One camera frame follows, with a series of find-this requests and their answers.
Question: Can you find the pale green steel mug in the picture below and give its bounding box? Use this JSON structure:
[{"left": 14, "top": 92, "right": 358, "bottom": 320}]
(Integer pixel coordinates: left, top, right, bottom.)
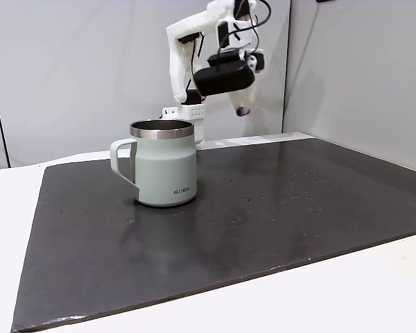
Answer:
[{"left": 110, "top": 119, "right": 198, "bottom": 209}]

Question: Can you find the dark grey table mat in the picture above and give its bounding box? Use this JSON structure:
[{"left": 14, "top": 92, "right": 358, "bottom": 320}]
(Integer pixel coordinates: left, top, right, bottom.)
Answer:
[{"left": 10, "top": 137, "right": 416, "bottom": 333}]

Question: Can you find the black oval camera box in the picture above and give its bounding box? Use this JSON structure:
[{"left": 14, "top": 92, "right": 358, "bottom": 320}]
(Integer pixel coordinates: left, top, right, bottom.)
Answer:
[{"left": 193, "top": 50, "right": 257, "bottom": 99}]

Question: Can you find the black camera cable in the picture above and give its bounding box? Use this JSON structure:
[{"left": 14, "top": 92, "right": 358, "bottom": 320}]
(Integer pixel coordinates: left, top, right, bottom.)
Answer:
[{"left": 217, "top": 0, "right": 272, "bottom": 58}]

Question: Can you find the thin arm motor wire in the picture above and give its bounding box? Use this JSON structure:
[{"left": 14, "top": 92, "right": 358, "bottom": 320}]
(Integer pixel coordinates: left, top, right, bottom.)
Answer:
[{"left": 184, "top": 32, "right": 206, "bottom": 93}]

